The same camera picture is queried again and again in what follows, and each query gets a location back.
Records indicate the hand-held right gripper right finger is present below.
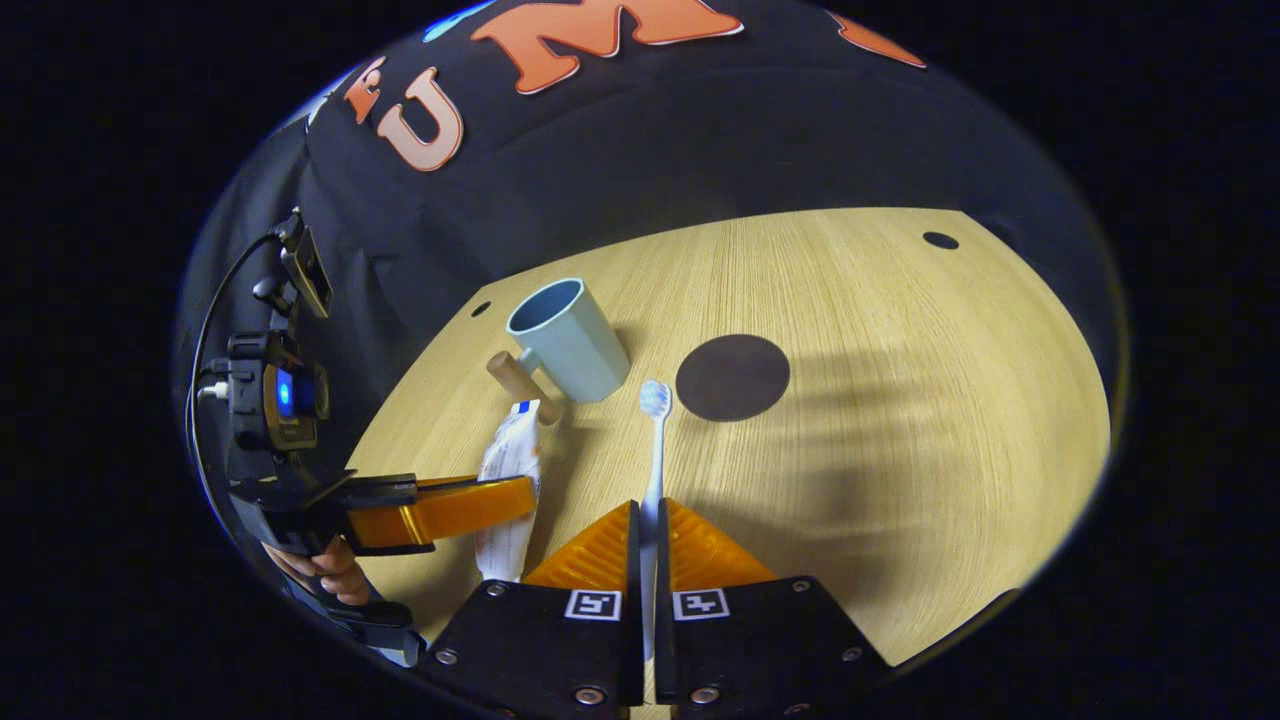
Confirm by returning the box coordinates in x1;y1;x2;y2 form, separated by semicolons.
655;497;896;720

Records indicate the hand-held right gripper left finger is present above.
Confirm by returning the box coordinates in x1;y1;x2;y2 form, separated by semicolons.
418;500;646;720

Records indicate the white toothpaste tube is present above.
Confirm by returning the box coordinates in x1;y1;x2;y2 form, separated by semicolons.
473;398;544;584

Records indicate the light blue cup wooden handle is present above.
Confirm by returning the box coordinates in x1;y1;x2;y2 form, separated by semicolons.
486;277;633;426

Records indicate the white toothbrush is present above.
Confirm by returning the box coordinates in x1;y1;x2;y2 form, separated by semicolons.
636;378;675;661

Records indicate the dark round coaster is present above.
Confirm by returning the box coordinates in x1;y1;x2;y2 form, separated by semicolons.
675;333;792;423

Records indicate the black backdrop cloth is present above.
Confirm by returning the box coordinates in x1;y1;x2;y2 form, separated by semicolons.
175;0;1126;501

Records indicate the black cable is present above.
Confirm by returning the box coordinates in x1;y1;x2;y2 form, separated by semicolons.
186;232;281;491

